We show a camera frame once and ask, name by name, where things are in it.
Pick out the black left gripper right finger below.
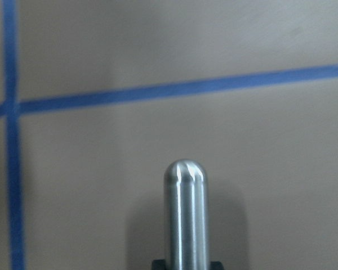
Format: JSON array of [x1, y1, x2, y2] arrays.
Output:
[[209, 261, 224, 270]]

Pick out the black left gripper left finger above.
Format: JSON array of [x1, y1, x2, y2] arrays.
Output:
[[151, 259, 165, 270]]

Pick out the steel muddler rod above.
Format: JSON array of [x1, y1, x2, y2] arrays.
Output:
[[164, 159, 210, 269]]

